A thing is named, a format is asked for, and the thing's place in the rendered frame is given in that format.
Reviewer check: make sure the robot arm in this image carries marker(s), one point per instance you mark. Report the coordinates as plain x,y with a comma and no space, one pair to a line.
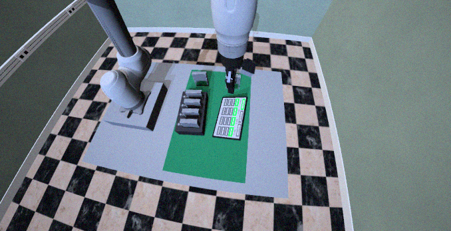
232,19

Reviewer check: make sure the grey hard drive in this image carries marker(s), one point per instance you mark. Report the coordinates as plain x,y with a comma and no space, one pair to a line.
189,122
194,94
200,78
237,79
191,113

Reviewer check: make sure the status display screen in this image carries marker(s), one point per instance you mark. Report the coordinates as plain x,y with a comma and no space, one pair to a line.
229,123

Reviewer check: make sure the green flat mat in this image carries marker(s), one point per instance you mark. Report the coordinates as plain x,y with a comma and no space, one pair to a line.
207,156

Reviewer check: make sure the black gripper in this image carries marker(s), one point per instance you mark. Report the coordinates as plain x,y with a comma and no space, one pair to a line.
231,66

